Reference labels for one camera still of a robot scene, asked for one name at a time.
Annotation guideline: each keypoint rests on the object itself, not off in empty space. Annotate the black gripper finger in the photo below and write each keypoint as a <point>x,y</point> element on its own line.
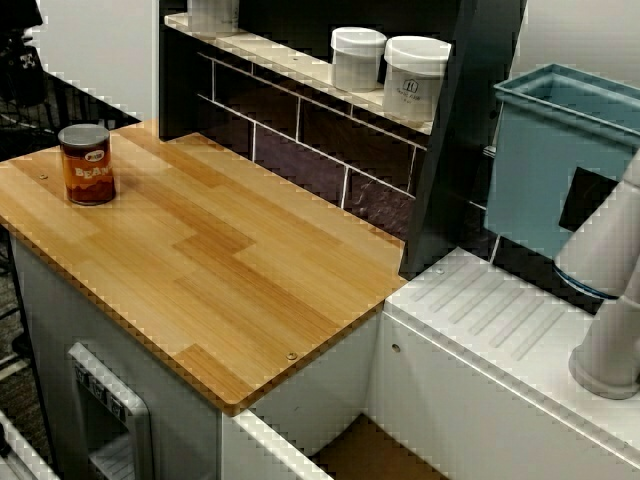
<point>27,80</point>

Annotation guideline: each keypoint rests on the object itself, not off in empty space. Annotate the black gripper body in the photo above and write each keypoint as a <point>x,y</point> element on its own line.
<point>20,15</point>

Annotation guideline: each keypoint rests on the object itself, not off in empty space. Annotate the orange beans can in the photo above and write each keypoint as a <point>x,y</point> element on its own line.
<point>87,175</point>

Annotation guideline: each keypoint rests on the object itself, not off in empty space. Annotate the black cabinet end panel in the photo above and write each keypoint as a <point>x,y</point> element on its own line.
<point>175,90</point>

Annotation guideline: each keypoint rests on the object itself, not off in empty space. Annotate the white canister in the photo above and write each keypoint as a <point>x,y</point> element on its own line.
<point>215,11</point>

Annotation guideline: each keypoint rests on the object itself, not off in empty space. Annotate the cream shelf board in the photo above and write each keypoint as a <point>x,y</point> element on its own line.
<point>280,55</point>

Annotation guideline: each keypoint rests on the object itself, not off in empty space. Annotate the dark tile backsplash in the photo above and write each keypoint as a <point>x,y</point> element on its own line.
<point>310,150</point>

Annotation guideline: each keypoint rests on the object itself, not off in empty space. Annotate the plain white jar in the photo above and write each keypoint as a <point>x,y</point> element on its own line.
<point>357,55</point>

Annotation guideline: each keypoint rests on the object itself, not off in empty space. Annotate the white kitchen cabinet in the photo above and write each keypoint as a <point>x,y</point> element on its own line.
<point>175,400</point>

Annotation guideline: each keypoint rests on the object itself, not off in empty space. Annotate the white jar with printed label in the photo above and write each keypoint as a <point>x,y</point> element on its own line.
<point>415,75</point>

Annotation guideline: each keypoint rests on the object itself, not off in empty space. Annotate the dark grey upright panel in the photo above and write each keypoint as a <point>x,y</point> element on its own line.
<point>465,150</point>

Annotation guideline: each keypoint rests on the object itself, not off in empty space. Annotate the teal plastic bin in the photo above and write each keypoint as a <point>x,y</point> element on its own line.
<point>530,175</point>

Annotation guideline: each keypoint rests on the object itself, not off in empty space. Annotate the white toy sink unit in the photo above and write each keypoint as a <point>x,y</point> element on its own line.
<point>475,375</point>

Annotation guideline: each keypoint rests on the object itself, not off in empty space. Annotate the black square panel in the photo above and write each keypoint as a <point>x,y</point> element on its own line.
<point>585,200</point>

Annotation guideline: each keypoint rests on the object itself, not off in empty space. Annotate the white toy faucet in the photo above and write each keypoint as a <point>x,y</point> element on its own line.
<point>610,350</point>

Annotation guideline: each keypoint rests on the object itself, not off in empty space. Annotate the aluminium frame rail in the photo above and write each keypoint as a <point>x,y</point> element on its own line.
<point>15,450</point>

